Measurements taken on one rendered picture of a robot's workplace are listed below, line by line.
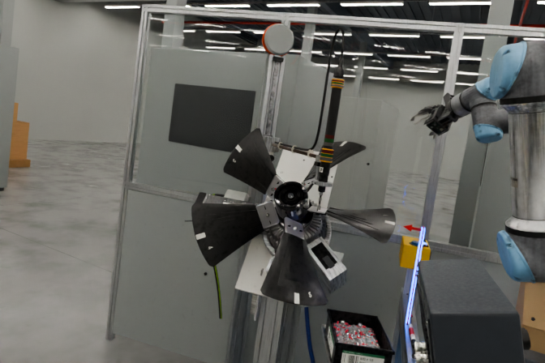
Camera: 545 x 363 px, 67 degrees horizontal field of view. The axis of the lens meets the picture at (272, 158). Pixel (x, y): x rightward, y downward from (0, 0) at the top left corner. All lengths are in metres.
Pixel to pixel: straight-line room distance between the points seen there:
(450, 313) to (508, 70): 0.56
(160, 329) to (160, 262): 0.40
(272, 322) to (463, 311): 1.15
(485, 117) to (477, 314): 0.86
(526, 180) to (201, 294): 1.90
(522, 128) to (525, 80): 0.10
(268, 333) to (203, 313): 0.88
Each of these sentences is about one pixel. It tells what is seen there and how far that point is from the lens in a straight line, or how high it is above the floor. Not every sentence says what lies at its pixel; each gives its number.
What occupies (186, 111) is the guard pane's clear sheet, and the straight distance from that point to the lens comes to 2.42.
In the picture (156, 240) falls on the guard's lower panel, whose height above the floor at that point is 0.69.
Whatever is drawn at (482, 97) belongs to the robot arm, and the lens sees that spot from 1.42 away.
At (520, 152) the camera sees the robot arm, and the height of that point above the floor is 1.47.
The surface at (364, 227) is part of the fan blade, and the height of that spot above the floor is 1.17.
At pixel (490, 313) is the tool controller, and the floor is 1.24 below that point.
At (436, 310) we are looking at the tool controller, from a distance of 0.63.
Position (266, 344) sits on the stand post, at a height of 0.61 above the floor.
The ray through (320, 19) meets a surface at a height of 2.02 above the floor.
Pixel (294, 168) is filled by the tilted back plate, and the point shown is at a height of 1.28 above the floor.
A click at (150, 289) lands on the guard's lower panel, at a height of 0.38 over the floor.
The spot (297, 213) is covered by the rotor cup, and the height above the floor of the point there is 1.17.
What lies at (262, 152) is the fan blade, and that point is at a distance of 1.56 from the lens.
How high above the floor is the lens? 1.45
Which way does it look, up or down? 4 degrees down
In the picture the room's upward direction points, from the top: 8 degrees clockwise
